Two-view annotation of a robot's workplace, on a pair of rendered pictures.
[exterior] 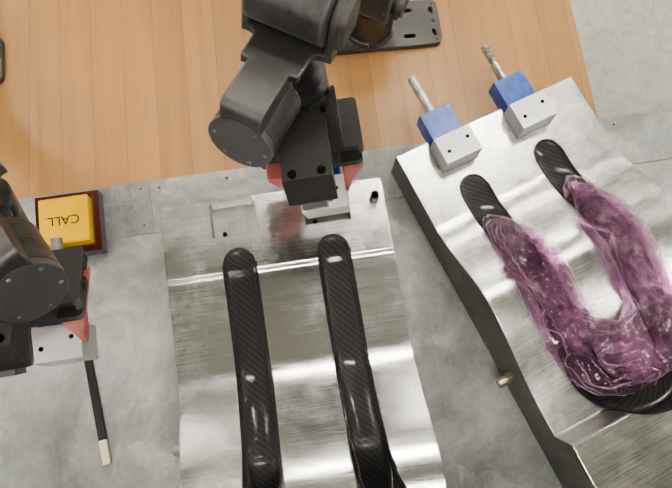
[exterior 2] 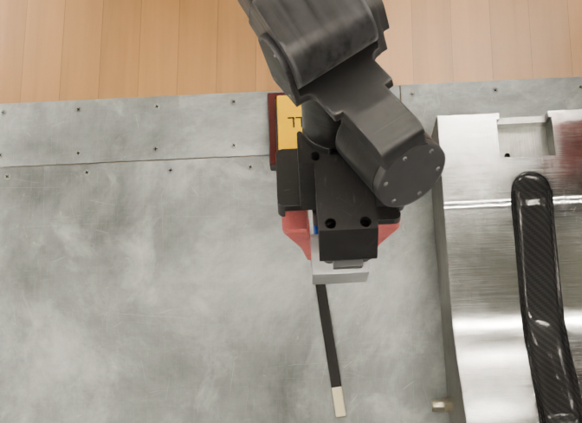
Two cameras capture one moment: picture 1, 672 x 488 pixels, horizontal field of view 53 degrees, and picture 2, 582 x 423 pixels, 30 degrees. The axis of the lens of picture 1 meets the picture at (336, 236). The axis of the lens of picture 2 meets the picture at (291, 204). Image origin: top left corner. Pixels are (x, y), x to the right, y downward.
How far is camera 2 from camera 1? 0.37 m
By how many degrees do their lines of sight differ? 6
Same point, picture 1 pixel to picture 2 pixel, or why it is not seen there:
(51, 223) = (292, 124)
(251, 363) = (539, 310)
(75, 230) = not seen: hidden behind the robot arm
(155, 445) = (397, 401)
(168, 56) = not seen: outside the picture
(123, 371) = (362, 309)
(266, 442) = (564, 399)
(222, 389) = (506, 335)
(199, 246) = (483, 165)
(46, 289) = (424, 174)
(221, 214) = (503, 131)
